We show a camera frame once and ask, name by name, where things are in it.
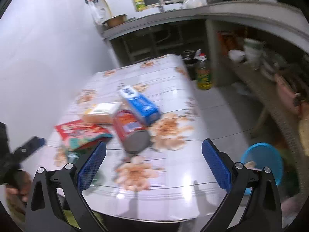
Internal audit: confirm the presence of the yellow cooking oil bottle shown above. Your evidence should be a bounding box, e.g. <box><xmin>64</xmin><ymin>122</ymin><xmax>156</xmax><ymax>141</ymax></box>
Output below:
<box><xmin>196</xmin><ymin>53</ymin><xmax>213</xmax><ymax>90</ymax></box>

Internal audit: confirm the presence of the person's left hand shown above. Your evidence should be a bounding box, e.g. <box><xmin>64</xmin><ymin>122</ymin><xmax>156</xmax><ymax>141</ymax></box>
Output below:
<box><xmin>5</xmin><ymin>170</ymin><xmax>32</xmax><ymax>203</ymax></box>

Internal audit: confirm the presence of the red green snack packet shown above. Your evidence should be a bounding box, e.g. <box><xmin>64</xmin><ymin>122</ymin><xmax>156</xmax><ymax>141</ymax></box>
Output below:
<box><xmin>55</xmin><ymin>119</ymin><xmax>113</xmax><ymax>150</ymax></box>

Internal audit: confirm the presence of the blue cardboard box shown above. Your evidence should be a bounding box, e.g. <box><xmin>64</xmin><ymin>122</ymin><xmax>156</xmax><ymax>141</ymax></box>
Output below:
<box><xmin>118</xmin><ymin>85</ymin><xmax>160</xmax><ymax>126</ymax></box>

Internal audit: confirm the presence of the red metal can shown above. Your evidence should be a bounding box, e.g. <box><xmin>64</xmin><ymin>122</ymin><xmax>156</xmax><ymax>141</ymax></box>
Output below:
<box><xmin>113</xmin><ymin>109</ymin><xmax>151</xmax><ymax>154</ymax></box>

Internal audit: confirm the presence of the concrete kitchen counter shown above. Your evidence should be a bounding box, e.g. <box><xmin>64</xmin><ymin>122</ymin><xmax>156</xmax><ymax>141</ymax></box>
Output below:
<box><xmin>100</xmin><ymin>1</ymin><xmax>309</xmax><ymax>44</ymax></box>

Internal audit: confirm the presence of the dark ceramic jar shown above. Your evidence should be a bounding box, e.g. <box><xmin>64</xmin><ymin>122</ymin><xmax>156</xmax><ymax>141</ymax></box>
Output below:
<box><xmin>181</xmin><ymin>49</ymin><xmax>197</xmax><ymax>80</ymax></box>

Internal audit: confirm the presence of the green transparent bottle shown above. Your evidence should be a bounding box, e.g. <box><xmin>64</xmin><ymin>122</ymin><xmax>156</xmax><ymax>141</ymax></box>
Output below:
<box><xmin>65</xmin><ymin>149</ymin><xmax>104</xmax><ymax>188</ymax></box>

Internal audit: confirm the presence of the red printed packet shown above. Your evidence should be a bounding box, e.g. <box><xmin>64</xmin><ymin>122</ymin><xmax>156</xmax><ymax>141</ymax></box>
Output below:
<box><xmin>218</xmin><ymin>30</ymin><xmax>242</xmax><ymax>51</ymax></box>

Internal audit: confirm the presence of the floral plastic tablecloth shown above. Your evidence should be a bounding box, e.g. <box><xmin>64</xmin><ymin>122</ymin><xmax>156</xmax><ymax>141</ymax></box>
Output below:
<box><xmin>46</xmin><ymin>54</ymin><xmax>242</xmax><ymax>223</ymax></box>

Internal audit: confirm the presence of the metal basin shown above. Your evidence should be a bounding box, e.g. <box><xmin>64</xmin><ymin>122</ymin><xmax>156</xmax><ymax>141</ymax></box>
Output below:
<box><xmin>103</xmin><ymin>14</ymin><xmax>128</xmax><ymax>27</ymax></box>

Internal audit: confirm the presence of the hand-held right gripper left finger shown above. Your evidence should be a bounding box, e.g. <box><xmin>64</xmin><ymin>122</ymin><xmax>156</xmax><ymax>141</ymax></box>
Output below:
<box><xmin>25</xmin><ymin>140</ymin><xmax>109</xmax><ymax>232</ymax></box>

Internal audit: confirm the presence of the hanging clear plastic bag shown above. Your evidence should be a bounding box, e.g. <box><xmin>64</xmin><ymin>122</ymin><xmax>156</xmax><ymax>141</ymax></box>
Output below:
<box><xmin>87</xmin><ymin>0</ymin><xmax>107</xmax><ymax>25</ymax></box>

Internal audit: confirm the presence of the clear yellow food package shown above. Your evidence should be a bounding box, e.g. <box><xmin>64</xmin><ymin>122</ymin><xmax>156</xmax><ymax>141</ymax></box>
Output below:
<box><xmin>82</xmin><ymin>102</ymin><xmax>123</xmax><ymax>124</ymax></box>

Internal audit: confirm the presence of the blue plastic basket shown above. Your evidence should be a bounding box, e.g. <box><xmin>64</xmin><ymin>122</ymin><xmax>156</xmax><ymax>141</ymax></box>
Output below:
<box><xmin>240</xmin><ymin>142</ymin><xmax>284</xmax><ymax>195</ymax></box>

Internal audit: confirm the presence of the pink plastic basin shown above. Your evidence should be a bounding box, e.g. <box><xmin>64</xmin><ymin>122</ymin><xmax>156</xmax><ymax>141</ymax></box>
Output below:
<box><xmin>275</xmin><ymin>74</ymin><xmax>302</xmax><ymax>115</ymax></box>

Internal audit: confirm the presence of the stack of bowls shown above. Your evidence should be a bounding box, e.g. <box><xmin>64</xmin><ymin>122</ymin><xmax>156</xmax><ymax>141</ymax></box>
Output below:
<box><xmin>244</xmin><ymin>39</ymin><xmax>263</xmax><ymax>64</ymax></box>

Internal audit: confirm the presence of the yellow plastic bag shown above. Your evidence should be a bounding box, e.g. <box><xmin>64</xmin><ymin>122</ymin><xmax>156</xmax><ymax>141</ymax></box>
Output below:
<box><xmin>298</xmin><ymin>118</ymin><xmax>309</xmax><ymax>156</ymax></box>

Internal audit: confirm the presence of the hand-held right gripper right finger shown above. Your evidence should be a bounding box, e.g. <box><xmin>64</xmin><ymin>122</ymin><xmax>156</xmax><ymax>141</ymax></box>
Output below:
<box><xmin>200</xmin><ymin>138</ymin><xmax>282</xmax><ymax>232</ymax></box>

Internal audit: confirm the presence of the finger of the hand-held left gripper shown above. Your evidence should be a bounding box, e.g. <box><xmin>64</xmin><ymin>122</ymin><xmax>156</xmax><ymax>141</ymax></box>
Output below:
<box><xmin>13</xmin><ymin>136</ymin><xmax>46</xmax><ymax>162</ymax></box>

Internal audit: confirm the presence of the white bowl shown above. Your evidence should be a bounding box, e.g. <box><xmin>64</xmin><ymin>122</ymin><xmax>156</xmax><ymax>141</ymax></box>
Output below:
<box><xmin>228</xmin><ymin>49</ymin><xmax>245</xmax><ymax>62</ymax></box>

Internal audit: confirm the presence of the yellow dish soap bottle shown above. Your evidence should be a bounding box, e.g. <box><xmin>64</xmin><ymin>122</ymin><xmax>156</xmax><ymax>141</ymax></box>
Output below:
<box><xmin>134</xmin><ymin>0</ymin><xmax>146</xmax><ymax>12</ymax></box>

